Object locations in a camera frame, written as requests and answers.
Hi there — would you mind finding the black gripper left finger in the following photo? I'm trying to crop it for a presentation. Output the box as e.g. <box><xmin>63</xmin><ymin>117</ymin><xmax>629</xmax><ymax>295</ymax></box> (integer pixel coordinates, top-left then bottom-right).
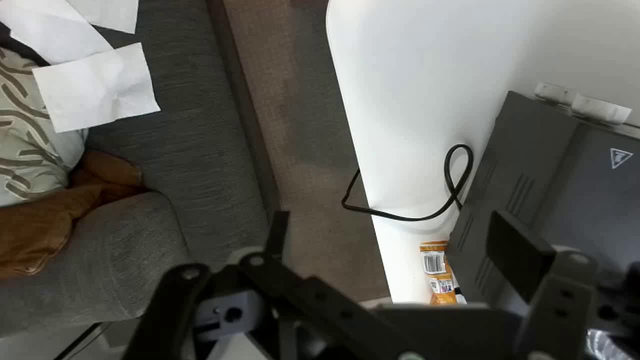
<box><xmin>123</xmin><ymin>210</ymin><xmax>416</xmax><ymax>360</ymax></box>

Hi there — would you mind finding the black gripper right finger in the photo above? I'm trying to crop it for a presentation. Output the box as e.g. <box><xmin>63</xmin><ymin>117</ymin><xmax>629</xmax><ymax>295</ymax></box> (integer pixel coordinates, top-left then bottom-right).
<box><xmin>486</xmin><ymin>207</ymin><xmax>640</xmax><ymax>360</ymax></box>

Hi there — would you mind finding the orange snack packet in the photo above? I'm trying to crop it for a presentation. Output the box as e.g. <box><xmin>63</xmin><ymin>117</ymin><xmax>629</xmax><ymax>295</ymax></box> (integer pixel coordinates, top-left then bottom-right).
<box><xmin>418</xmin><ymin>238</ymin><xmax>469</xmax><ymax>305</ymax></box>

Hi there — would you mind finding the black toaster oven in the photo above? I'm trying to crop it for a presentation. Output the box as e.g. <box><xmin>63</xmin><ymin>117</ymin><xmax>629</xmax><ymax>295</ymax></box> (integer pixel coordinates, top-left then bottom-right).
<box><xmin>447</xmin><ymin>90</ymin><xmax>640</xmax><ymax>315</ymax></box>

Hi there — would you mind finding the grey fabric sofa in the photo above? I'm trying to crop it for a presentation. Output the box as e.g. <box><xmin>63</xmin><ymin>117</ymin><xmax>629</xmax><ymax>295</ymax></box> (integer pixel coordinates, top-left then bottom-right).
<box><xmin>0</xmin><ymin>0</ymin><xmax>283</xmax><ymax>337</ymax></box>

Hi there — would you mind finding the brown leather cushion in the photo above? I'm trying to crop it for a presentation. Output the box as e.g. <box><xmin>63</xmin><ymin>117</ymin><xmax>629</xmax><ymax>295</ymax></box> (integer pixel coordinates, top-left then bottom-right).
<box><xmin>0</xmin><ymin>145</ymin><xmax>148</xmax><ymax>281</ymax></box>

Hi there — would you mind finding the white fabric sheet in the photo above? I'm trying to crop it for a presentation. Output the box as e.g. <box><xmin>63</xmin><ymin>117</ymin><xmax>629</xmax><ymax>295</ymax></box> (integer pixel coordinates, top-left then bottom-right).
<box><xmin>30</xmin><ymin>39</ymin><xmax>162</xmax><ymax>133</ymax></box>
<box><xmin>67</xmin><ymin>0</ymin><xmax>140</xmax><ymax>35</ymax></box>
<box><xmin>0</xmin><ymin>0</ymin><xmax>116</xmax><ymax>65</ymax></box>

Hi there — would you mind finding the patterned beige cushion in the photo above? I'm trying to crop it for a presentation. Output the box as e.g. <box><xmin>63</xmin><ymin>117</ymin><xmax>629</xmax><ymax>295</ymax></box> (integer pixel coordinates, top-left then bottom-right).
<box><xmin>0</xmin><ymin>45</ymin><xmax>89</xmax><ymax>207</ymax></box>

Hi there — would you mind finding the black oven power cable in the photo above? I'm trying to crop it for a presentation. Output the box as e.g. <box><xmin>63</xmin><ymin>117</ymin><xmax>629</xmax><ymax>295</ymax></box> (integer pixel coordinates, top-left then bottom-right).
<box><xmin>340</xmin><ymin>141</ymin><xmax>476</xmax><ymax>224</ymax></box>

